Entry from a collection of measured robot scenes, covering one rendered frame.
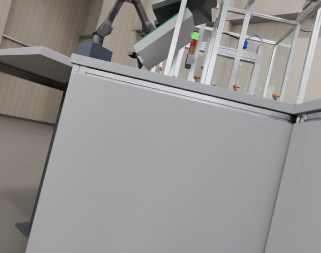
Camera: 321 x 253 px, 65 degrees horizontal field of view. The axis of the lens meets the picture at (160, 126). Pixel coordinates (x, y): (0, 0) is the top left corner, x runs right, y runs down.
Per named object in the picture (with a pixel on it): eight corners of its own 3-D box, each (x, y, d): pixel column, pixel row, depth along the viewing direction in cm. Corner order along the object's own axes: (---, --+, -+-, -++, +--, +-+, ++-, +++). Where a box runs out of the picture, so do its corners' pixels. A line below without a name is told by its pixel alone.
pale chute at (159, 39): (137, 52, 109) (132, 44, 110) (145, 62, 122) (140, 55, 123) (192, 14, 105) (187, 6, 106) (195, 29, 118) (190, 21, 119)
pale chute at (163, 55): (141, 62, 124) (136, 55, 125) (148, 71, 137) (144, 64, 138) (190, 29, 120) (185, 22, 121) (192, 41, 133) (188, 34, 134)
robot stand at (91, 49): (69, 77, 141) (78, 42, 142) (90, 84, 152) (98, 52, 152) (83, 78, 132) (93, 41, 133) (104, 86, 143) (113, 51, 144)
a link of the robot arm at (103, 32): (96, 33, 138) (98, 22, 138) (90, 36, 145) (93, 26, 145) (107, 38, 141) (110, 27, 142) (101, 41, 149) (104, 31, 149)
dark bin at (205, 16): (154, 25, 124) (152, 11, 125) (160, 36, 137) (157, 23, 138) (211, 8, 119) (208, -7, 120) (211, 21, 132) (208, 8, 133)
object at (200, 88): (69, 61, 82) (71, 52, 83) (135, 110, 232) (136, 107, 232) (521, 167, 75) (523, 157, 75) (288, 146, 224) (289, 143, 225)
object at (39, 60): (-24, 55, 126) (-23, 50, 126) (112, 101, 196) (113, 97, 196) (39, 53, 82) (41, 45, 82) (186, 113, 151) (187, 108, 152)
